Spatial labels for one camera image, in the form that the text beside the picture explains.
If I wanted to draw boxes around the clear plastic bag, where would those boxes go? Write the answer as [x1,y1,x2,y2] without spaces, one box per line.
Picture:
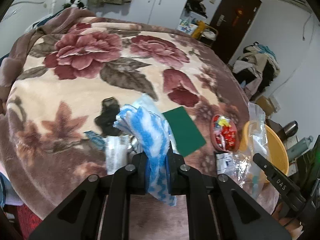
[216,102,270,200]

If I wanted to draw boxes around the cardboard boxes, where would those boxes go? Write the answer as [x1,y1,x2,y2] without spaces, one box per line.
[255,96,280,116]

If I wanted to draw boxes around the panda plush toy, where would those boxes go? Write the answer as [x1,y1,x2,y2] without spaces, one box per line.
[63,0,86,9]

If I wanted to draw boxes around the steel thermos flask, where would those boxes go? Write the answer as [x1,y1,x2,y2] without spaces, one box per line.
[283,120,298,138]

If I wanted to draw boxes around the orange plastic basket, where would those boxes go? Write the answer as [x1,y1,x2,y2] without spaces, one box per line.
[239,121,289,176]

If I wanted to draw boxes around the green scouring pad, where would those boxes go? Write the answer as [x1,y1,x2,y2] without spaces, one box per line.
[163,107,206,157]

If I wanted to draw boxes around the black mesh scrunchie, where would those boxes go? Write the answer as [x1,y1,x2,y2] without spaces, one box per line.
[94,97,121,137]

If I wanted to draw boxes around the cotton swab box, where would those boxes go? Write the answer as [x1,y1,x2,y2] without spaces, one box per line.
[104,135,130,175]

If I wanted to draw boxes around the pile of clothes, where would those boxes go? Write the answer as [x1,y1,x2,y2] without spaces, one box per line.
[232,42,280,100]

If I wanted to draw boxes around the blue white striped cloth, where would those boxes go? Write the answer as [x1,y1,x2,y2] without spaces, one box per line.
[113,94,177,206]

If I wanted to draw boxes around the floral plush blanket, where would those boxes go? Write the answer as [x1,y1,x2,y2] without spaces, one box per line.
[1,9,249,219]

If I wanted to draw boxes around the grey green thermos jug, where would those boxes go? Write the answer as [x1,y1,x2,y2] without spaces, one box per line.
[287,136,313,162]

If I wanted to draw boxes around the small blue sachet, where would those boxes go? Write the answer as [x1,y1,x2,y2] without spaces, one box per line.
[84,131,105,150]

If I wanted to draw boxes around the pink candy dish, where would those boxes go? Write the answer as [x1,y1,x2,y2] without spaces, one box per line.
[210,115,240,152]

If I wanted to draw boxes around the dark brown door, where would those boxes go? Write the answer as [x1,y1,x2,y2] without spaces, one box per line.
[210,0,261,63]

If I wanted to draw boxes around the white wardrobe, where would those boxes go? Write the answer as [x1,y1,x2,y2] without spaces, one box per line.
[87,0,187,29]

